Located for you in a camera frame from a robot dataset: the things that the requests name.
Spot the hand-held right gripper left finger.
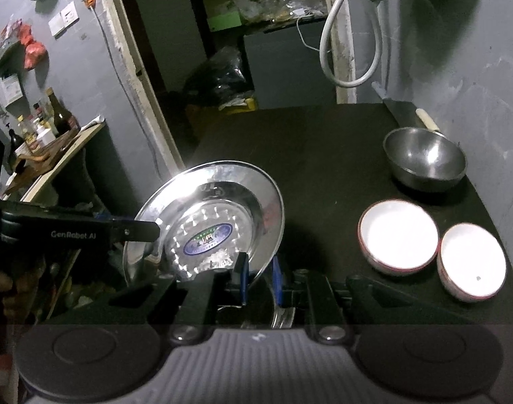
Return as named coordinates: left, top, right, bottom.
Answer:
left=109, top=253, right=249, bottom=341

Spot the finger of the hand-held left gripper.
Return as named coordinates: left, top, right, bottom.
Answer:
left=109, top=218, right=161, bottom=243

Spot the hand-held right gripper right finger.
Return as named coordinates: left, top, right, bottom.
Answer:
left=272, top=258, right=490, bottom=339

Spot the plain steel plate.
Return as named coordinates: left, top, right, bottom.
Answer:
left=223, top=299, right=297, bottom=330

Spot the steel plate with blue sticker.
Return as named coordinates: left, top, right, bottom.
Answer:
left=122, top=160, right=285, bottom=299

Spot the white bowl with red rim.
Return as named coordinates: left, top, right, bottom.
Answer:
left=437, top=223, right=507, bottom=303
left=357, top=201, right=440, bottom=277

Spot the wooden side table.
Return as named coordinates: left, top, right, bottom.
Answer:
left=0, top=121, right=106, bottom=203

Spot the group of small bottles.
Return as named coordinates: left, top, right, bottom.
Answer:
left=6, top=101, right=57, bottom=156

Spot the dark glass bottle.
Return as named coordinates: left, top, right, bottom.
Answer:
left=45, top=88, right=79, bottom=136

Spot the yellow bin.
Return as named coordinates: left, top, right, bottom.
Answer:
left=218, top=97, right=257, bottom=112

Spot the black plastic bag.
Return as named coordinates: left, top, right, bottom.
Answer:
left=184, top=46, right=255, bottom=107

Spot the red plastic bag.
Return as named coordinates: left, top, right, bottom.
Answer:
left=17, top=24, right=49, bottom=71

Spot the dark grey cabinet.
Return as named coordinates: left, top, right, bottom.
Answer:
left=243, top=20, right=338, bottom=110

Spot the green box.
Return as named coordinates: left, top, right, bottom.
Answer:
left=210, top=10, right=243, bottom=33

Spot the dark wall cable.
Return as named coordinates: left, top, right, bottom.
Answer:
left=92, top=6, right=161, bottom=170

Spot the cleaver with pale handle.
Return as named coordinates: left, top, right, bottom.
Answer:
left=372, top=82, right=446, bottom=136

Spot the white wall switch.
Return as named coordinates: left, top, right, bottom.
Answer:
left=48, top=2, right=81, bottom=37

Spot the white hose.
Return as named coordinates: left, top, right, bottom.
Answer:
left=319, top=0, right=384, bottom=89

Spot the thin white cable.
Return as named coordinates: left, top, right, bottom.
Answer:
left=295, top=16, right=329, bottom=52

